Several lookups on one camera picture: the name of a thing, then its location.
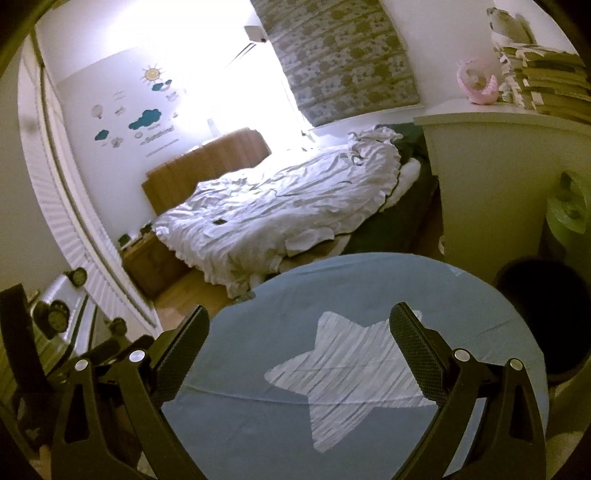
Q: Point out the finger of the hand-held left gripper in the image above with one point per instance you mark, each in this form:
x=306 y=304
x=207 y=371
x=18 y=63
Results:
x=115 y=350

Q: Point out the black waste bin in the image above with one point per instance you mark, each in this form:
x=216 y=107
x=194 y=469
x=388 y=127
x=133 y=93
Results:
x=540 y=314

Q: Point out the grey plush bear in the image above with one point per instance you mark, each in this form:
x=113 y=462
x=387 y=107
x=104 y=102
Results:
x=510 y=23

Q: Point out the white cabinet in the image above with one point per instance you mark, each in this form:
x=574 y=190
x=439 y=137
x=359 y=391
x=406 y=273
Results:
x=485 y=184

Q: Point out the white wardrobe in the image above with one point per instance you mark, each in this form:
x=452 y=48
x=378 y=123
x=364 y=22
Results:
x=60 y=207

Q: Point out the white air conditioner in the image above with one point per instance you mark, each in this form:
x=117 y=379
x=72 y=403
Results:
x=251 y=39

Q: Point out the cloud wall stickers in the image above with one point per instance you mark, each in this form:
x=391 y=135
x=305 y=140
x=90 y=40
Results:
x=145 y=120

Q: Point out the wooden nightstand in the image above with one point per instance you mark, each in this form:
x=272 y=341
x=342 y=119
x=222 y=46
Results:
x=152 y=267

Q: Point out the floral window blind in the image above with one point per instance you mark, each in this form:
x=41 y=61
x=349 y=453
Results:
x=341 y=60

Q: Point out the white ruffled duvet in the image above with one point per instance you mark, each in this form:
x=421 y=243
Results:
x=277 y=207

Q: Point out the dark green blanket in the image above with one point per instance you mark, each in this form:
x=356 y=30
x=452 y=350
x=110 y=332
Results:
x=411 y=152

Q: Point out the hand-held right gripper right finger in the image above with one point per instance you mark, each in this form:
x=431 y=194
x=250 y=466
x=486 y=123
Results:
x=415 y=350

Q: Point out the bed with wooden headboard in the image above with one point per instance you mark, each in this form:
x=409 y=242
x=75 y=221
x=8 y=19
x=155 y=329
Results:
x=207 y=161

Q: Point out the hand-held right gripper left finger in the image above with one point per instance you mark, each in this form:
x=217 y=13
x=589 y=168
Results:
x=184 y=350

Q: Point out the blue star tablecloth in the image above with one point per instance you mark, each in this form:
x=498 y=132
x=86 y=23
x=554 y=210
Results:
x=286 y=314

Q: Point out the pink plush toy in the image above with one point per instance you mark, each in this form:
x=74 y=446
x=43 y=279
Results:
x=478 y=83

